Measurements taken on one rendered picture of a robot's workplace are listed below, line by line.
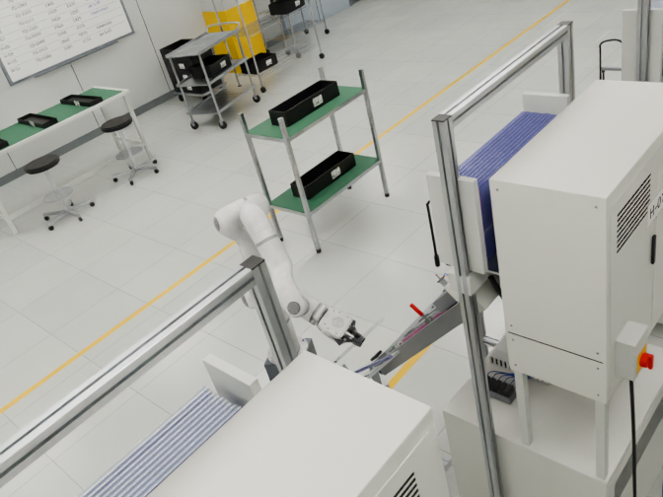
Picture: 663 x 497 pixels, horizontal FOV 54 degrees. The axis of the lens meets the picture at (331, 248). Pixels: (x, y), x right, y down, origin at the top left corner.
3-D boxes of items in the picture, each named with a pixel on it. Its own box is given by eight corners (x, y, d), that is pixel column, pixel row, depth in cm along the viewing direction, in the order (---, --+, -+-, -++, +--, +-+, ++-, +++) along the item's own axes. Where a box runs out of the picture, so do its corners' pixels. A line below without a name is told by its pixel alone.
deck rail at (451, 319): (384, 376, 270) (374, 365, 270) (387, 373, 271) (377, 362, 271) (474, 315, 211) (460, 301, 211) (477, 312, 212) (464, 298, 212)
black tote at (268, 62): (257, 74, 841) (254, 64, 833) (242, 73, 860) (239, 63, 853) (277, 63, 863) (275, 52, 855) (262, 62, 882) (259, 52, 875)
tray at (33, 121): (19, 123, 688) (16, 118, 685) (33, 117, 697) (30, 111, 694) (44, 129, 648) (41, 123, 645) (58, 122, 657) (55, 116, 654)
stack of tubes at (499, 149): (451, 254, 207) (439, 181, 193) (527, 178, 235) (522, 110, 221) (485, 263, 199) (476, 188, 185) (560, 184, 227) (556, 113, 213)
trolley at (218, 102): (191, 130, 787) (161, 49, 734) (232, 100, 849) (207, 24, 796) (226, 129, 760) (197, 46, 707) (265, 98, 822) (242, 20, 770)
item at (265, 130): (277, 241, 517) (236, 113, 459) (349, 186, 567) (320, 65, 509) (319, 253, 487) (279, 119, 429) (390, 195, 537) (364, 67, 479)
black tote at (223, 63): (212, 77, 751) (209, 66, 743) (193, 79, 765) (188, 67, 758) (232, 64, 778) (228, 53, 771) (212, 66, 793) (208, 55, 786)
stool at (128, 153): (108, 186, 695) (83, 134, 662) (134, 164, 735) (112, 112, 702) (146, 184, 676) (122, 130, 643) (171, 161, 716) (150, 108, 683)
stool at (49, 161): (36, 225, 654) (6, 171, 621) (81, 199, 683) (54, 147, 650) (58, 235, 621) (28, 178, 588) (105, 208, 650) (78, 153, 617)
